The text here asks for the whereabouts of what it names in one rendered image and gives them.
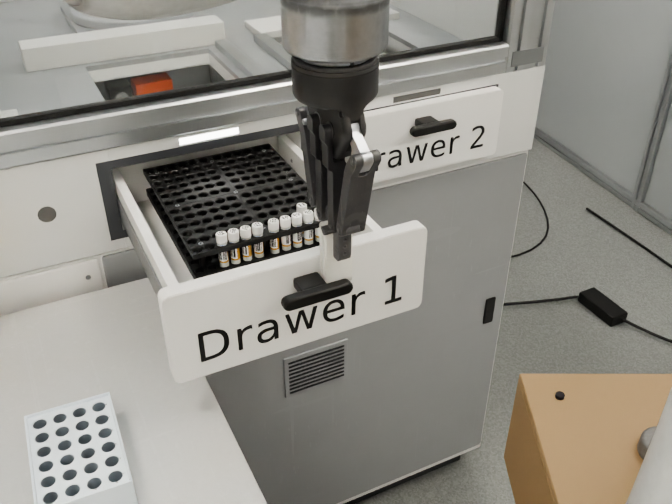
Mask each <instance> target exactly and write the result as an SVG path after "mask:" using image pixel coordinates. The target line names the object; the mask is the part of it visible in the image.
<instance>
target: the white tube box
mask: <svg viewBox="0 0 672 504"><path fill-rule="evenodd" d="M24 424H25V432H26V440H27V449H28V457H29V465H30V473H31V482H32V490H33V498H34V504H138V501H137V497H136V492H135V488H134V484H133V480H132V476H131V472H130V468H129V465H128V461H127V457H126V453H125V449H124V446H123V442H122V438H121V434H120V430H119V426H118V423H117V419H116V415H115V411H114V407H113V404H112V400H111V396H110V392H106V393H103V394H99V395H96V396H92V397H89V398H85V399H82V400H78V401H75V402H71V403H68V404H64V405H61V406H57V407H54V408H50V409H47V410H44V411H40V412H37V413H33V414H30V415H26V416H24Z"/></svg>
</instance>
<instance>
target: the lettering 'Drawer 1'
mask: <svg viewBox="0 0 672 504"><path fill-rule="evenodd" d="M396 277H397V275H395V276H392V277H390V278H388V279H386V280H385V283H387V282H389V281H391V280H392V294H391V300H389V301H386V302H385V305H386V304H390V303H393V302H396V301H399V300H401V297H398V298H395V295H396ZM363 294H365V291H362V292H360V293H358V294H357V296H356V294H354V295H352V315H355V310H356V300H357V298H358V297H359V296H360V295H363ZM333 303H339V304H340V306H341V307H338V308H335V309H332V310H328V307H329V306H330V305H331V304H333ZM316 309H317V306H314V307H313V310H312V314H311V318H310V321H309V323H308V320H307V317H306V315H305V312H304V310H301V311H299V312H298V316H297V321H296V325H295V328H294V325H293V323H292V320H291V318H290V315H289V314H287V315H285V317H286V319H287V322H288V324H289V327H290V329H291V332H292V334H294V333H297V330H298V327H299V323H300V319H301V315H302V317H303V320H304V322H305V325H306V328H307V329H310V328H312V325H313V321H314V317H315V313H316ZM341 309H345V306H344V302H343V301H342V300H340V299H336V300H332V301H330V302H329V303H328V304H327V305H326V306H325V308H324V310H323V317H324V319H325V320H326V321H328V322H334V321H337V320H339V319H341V318H343V317H344V314H342V315H341V316H339V317H336V318H329V317H328V316H327V314H328V313H332V312H335V311H338V310H341ZM327 310H328V311H327ZM267 323H272V324H273V325H274V326H273V327H270V328H267V329H264V330H262V331H261V332H260V333H259V334H258V337H257V339H258V341H259V342H260V343H267V342H269V341H271V340H272V339H273V338H275V339H278V338H279V333H278V323H277V322H276V321H275V320H273V319H270V320H266V321H263V322H261V323H259V324H258V328H259V327H260V326H262V325H264V324H267ZM248 329H252V325H249V326H247V327H245V328H244V329H243V330H241V329H237V336H238V346H239V350H243V341H242V335H243V333H244V332H245V331H246V330H248ZM273 329H274V333H273V335H272V336H271V337H270V338H269V339H266V340H264V339H262V334H263V333H265V332H267V331H270V330H273ZM213 333H219V334H221V335H222V336H223V338H224V347H223V349H222V350H221V351H220V352H219V353H217V354H215V355H212V356H209V357H206V355H205V347H204V340H203V336H205V335H209V334H213ZM198 341H199V348H200V355H201V362H204V361H207V360H211V359H214V358H216V357H218V356H220V355H222V354H223V353H225V352H226V350H227V349H228V347H229V336H228V334H227V333H226V332H225V331H224V330H221V329H215V330H210V331H206V332H203V333H200V334H198Z"/></svg>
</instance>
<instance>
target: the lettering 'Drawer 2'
mask: <svg viewBox="0 0 672 504"><path fill-rule="evenodd" d="M478 128H481V130H482V132H481V134H480V136H479V137H478V138H477V139H476V141H475V142H474V143H473V144H472V145H471V147H470V149H473V148H478V147H482V146H483V144H480V145H475V144H476V143H477V142H478V141H479V139H480V138H481V137H482V135H483V134H484V131H485V128H484V127H483V126H481V125H480V126H476V127H474V128H473V130H472V131H474V130H476V129H478ZM457 138H460V135H459V136H456V137H455V138H454V139H453V137H451V141H450V151H449V154H452V148H453V142H454V140H455V139H457ZM439 142H442V144H443V146H441V147H437V148H434V146H435V145H436V144H437V143H439ZM427 145H428V143H425V146H424V149H423V153H422V156H421V152H420V147H419V145H416V147H415V150H414V153H413V157H411V152H410V147H407V151H408V156H409V161H410V163H413V161H414V158H415V155H416V151H417V150H418V155H419V160H420V161H422V160H423V158H424V155H425V152H426V148H427ZM474 145H475V146H474ZM442 148H445V142H444V141H443V140H437V141H436V142H434V144H433V145H432V147H431V155H432V156H433V157H440V156H443V155H444V152H443V153H442V154H439V155H435V154H434V150H438V149H442ZM394 152H398V153H399V156H394V157H392V158H390V159H389V161H388V167H390V168H394V167H396V166H397V165H398V166H401V160H402V153H401V151H400V150H393V151H391V152H389V155H390V154H392V153H394ZM396 158H399V160H398V162H397V164H395V165H391V161H392V160H393V159H396Z"/></svg>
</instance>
